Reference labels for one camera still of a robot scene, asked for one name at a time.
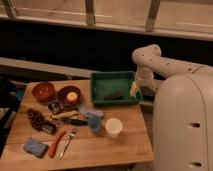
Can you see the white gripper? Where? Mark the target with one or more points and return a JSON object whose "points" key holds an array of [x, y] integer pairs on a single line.
{"points": [[144, 77]]}

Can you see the blue towel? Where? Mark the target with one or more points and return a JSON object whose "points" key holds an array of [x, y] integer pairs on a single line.
{"points": [[94, 117]]}

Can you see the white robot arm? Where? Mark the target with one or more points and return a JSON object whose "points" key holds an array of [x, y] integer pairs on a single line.
{"points": [[149, 61]]}

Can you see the white plastic cup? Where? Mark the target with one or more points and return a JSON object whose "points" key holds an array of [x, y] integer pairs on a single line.
{"points": [[113, 127]]}

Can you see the small metal cup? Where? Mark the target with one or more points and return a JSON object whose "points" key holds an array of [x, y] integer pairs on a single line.
{"points": [[54, 107]]}

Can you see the dark object in bin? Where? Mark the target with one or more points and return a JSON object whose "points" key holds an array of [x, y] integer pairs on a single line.
{"points": [[114, 96]]}

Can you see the green plastic bin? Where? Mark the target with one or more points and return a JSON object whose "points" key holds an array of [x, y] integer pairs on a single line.
{"points": [[105, 83]]}

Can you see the yellow round fruit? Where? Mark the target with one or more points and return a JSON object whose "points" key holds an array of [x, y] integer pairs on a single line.
{"points": [[72, 96]]}

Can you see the dark brown bowl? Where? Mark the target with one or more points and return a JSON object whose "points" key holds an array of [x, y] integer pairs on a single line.
{"points": [[61, 96]]}

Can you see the silver fork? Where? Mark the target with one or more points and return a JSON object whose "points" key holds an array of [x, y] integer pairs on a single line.
{"points": [[72, 135]]}

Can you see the red-brown bowl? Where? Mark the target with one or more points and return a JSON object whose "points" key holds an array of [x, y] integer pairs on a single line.
{"points": [[43, 92]]}

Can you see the black metal scoop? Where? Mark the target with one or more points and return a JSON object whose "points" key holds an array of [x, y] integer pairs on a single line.
{"points": [[49, 128]]}

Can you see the brown pine cone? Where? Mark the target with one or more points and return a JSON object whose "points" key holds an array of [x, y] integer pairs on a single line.
{"points": [[35, 118]]}

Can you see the blue sponge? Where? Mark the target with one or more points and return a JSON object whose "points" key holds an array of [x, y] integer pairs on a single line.
{"points": [[35, 147]]}

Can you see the beige handled tool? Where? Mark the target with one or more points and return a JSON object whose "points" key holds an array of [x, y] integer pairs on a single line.
{"points": [[64, 115]]}

